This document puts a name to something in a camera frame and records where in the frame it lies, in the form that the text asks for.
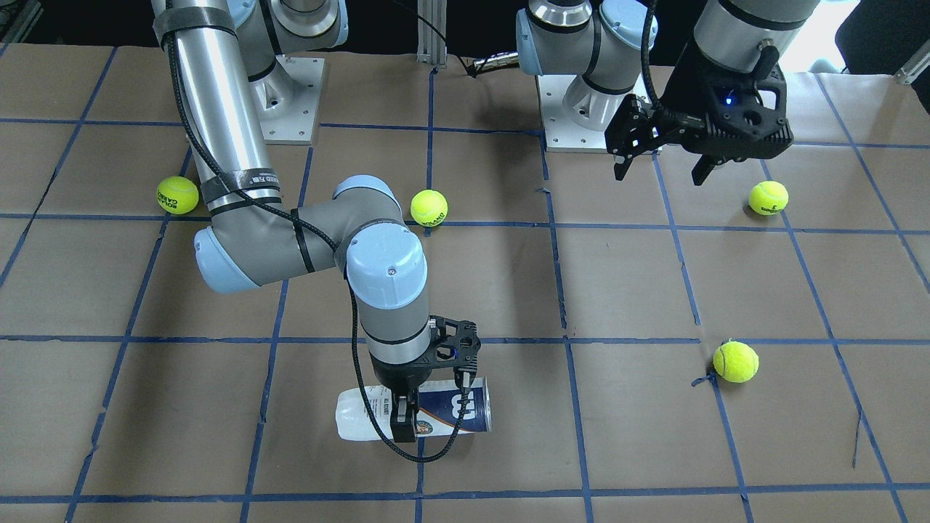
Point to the aluminium frame post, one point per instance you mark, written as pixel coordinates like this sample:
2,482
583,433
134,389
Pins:
431,47

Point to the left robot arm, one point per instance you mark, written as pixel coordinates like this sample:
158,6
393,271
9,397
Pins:
611,45

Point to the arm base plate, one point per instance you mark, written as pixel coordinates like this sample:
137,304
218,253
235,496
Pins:
575,115
288,99

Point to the tennis ball near base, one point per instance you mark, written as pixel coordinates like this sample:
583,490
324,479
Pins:
177,195
768,198

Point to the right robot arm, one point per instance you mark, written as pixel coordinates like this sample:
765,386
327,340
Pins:
225,76

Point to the tennis ball between bases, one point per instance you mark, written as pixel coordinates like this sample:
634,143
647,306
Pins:
429,208

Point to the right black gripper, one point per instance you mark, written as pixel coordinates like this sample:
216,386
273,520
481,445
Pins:
397,380

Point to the tennis ball by torn tape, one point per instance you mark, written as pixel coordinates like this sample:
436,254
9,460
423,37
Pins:
735,361

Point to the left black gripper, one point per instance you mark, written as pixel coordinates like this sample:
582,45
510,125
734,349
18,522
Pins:
686,93

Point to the clear Wilson tennis ball can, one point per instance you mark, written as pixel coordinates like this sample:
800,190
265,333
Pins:
439,406

